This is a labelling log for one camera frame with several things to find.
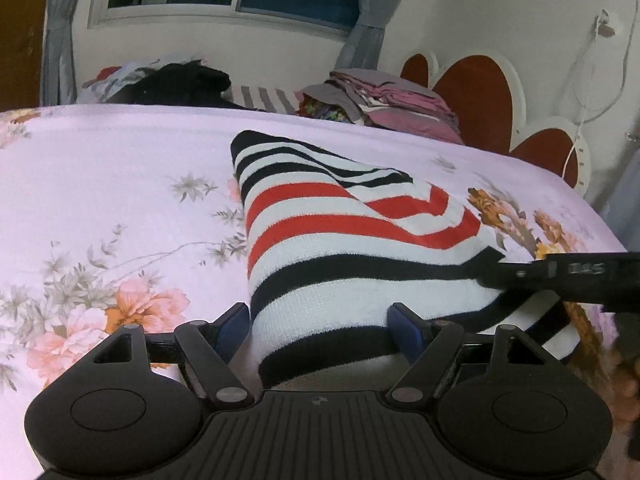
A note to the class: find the white wall plug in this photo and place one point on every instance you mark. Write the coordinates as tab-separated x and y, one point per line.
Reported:
606	22

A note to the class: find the pile of unfolded dark clothes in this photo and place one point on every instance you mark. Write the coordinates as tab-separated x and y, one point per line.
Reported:
175	85

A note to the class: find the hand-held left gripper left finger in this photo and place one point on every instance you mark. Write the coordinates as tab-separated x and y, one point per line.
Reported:
232	329

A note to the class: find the stack of folded clothes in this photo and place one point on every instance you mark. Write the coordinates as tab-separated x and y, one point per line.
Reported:
400	105

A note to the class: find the pink floral bed sheet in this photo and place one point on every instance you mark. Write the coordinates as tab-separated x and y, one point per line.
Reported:
125	185

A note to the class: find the grey striped cloth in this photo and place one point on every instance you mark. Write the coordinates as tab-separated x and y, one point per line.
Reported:
265	99

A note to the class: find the grey curtain beside headboard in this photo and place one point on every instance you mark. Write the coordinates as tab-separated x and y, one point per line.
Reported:
367	35

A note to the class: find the brown wooden door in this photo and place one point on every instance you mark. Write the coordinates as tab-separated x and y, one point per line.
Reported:
20	50

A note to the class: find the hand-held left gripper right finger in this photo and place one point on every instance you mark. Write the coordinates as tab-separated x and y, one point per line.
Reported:
403	334

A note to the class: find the grey curtain beside door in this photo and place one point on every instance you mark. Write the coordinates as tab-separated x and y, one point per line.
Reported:
57	50

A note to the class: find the brown and white headboard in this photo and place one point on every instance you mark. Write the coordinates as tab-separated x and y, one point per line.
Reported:
475	100

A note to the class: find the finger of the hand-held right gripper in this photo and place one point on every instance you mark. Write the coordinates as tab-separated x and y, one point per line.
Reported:
515	275

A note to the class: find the red black white striped sweater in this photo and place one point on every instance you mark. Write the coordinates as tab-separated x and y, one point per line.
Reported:
325	220

